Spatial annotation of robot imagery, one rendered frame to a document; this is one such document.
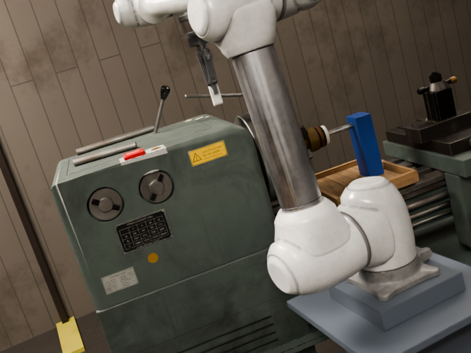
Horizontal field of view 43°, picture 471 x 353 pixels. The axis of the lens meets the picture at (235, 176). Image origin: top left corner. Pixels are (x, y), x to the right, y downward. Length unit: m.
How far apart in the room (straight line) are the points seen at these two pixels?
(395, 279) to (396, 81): 3.39
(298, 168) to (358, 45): 3.33
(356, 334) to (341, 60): 3.25
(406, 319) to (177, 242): 0.67
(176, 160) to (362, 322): 0.67
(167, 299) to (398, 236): 0.71
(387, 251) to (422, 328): 0.19
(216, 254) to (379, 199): 0.56
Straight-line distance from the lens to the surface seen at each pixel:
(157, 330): 1.83
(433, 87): 2.15
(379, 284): 1.54
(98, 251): 1.73
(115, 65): 3.93
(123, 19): 1.82
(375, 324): 1.52
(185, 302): 1.81
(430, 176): 2.12
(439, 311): 1.53
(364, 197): 1.45
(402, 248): 1.51
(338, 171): 2.31
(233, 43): 1.31
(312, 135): 2.03
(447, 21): 5.13
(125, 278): 1.76
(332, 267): 1.37
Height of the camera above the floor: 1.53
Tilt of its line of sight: 14 degrees down
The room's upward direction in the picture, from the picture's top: 17 degrees counter-clockwise
